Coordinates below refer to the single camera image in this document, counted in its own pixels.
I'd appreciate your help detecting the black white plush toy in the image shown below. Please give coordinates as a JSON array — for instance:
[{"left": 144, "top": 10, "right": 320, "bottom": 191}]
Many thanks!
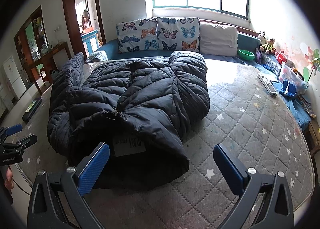
[{"left": 258, "top": 31, "right": 267, "bottom": 45}]

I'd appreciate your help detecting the person left hand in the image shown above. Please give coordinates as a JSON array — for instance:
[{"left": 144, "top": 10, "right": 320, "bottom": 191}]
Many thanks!
[{"left": 4, "top": 166, "right": 14, "bottom": 191}]

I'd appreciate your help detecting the white refrigerator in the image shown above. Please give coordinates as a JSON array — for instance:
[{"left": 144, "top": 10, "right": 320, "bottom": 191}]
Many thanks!
[{"left": 2, "top": 55, "right": 27, "bottom": 100}]

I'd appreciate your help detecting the left butterfly pillow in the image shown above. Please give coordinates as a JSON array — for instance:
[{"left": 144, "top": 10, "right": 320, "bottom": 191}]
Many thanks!
[{"left": 116, "top": 18, "right": 159, "bottom": 53}]

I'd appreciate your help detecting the grey remote control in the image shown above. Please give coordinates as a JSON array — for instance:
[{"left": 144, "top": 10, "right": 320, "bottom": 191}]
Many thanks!
[{"left": 258, "top": 73, "right": 278, "bottom": 97}]

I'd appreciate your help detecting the butterfly pillow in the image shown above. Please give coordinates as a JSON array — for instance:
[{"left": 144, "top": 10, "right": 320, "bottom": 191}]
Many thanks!
[
  {"left": 116, "top": 18, "right": 159, "bottom": 53},
  {"left": 157, "top": 17, "right": 200, "bottom": 52}
]

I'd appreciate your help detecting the dark wooden cabinet desk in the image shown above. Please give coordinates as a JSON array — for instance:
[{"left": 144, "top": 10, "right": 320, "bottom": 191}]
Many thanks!
[{"left": 14, "top": 6, "right": 72, "bottom": 93}]

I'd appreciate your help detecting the grey star quilted mattress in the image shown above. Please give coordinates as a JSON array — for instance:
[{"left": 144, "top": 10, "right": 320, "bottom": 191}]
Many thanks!
[{"left": 12, "top": 56, "right": 316, "bottom": 229}]

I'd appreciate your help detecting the plain beige pillow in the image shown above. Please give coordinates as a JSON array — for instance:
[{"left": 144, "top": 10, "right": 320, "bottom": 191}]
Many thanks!
[{"left": 200, "top": 23, "right": 238, "bottom": 57}]

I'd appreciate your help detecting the blue sofa bench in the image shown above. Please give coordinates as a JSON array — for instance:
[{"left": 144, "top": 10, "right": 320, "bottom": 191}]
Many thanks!
[{"left": 98, "top": 33, "right": 311, "bottom": 131}]

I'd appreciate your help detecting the green plastic bowl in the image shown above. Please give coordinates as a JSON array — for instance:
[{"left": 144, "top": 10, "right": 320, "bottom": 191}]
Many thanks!
[{"left": 238, "top": 49, "right": 255, "bottom": 61}]

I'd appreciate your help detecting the clear plastic toy bag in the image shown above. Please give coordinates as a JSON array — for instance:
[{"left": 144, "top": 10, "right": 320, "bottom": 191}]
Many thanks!
[{"left": 279, "top": 63, "right": 309, "bottom": 97}]

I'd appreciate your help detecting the brown wooden door frame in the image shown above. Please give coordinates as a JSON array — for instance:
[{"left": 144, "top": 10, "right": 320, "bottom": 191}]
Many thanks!
[{"left": 62, "top": 0, "right": 106, "bottom": 55}]

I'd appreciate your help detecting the blue white small box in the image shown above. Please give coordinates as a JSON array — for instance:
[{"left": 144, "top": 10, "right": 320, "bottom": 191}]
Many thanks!
[{"left": 279, "top": 80, "right": 297, "bottom": 98}]

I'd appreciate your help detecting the black quilted down jacket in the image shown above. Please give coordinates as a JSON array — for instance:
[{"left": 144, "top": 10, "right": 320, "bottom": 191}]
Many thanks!
[{"left": 47, "top": 51, "right": 210, "bottom": 190}]

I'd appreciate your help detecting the blue painted cabinet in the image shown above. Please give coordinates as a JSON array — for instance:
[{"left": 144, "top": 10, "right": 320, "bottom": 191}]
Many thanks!
[{"left": 81, "top": 30, "right": 99, "bottom": 57}]

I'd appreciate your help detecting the patterned blue folded blanket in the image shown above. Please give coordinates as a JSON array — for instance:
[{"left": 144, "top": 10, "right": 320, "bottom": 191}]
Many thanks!
[{"left": 85, "top": 50, "right": 108, "bottom": 64}]

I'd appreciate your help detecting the right butterfly pillow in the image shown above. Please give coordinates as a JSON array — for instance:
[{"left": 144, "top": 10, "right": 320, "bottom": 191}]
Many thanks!
[{"left": 157, "top": 17, "right": 200, "bottom": 52}]

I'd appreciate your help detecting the red toy box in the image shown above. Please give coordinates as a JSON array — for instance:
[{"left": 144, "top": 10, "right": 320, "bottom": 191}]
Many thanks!
[{"left": 275, "top": 51, "right": 287, "bottom": 65}]

